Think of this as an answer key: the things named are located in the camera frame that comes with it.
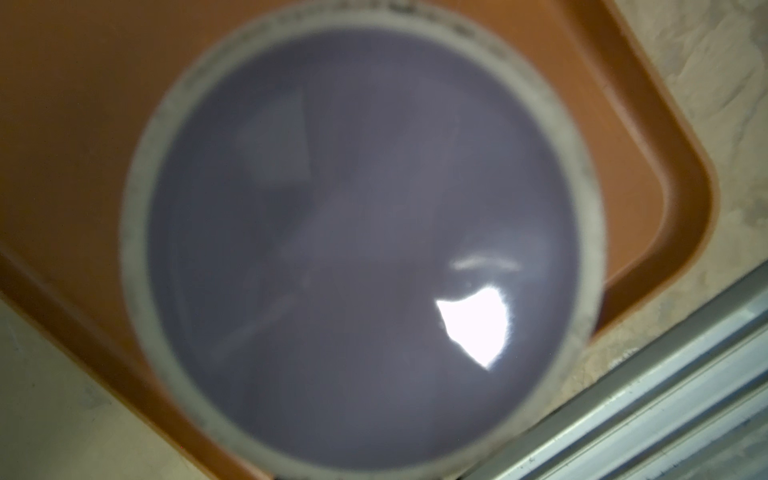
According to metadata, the brown plastic tray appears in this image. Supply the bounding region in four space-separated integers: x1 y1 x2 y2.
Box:
0 0 721 480

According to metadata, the aluminium mounting rail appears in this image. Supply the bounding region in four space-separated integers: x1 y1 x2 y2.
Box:
470 266 767 479

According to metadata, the purple mug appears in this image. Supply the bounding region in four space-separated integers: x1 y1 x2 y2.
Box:
119 1 607 479

